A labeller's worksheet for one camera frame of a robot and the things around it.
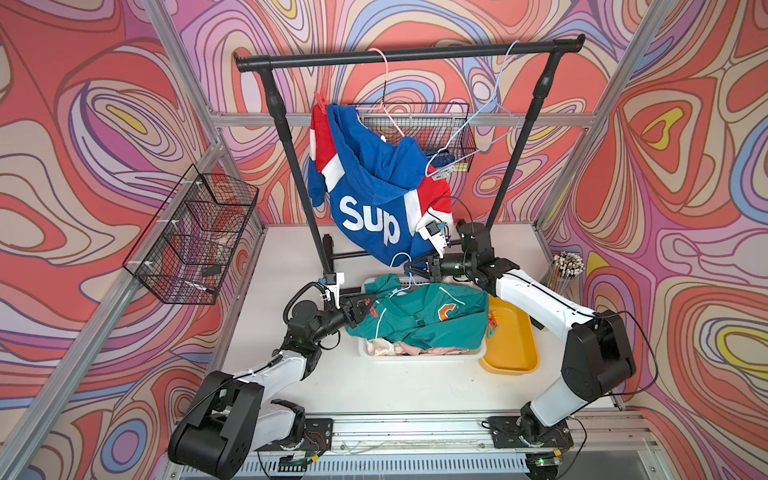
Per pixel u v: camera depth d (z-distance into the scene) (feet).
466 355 2.62
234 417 1.38
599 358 1.46
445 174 2.02
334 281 2.36
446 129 3.15
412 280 2.53
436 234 2.34
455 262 2.31
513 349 2.90
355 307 2.36
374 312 2.52
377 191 2.23
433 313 2.57
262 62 1.67
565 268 2.80
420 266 2.51
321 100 2.26
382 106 2.82
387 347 2.53
